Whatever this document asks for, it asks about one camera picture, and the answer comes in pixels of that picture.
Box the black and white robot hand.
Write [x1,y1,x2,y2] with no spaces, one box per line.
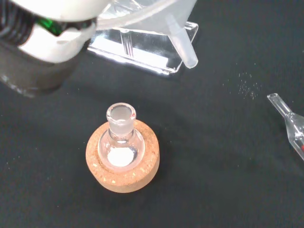
[0,0,113,98]

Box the cork ring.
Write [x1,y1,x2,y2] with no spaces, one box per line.
[85,119,160,194]

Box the glass round-bottom flask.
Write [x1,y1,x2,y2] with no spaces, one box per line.
[98,102,146,174]

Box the black cloth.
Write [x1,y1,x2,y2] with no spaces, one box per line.
[0,0,304,228]

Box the clear acrylic funnel stand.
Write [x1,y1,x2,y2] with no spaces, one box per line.
[86,0,200,76]

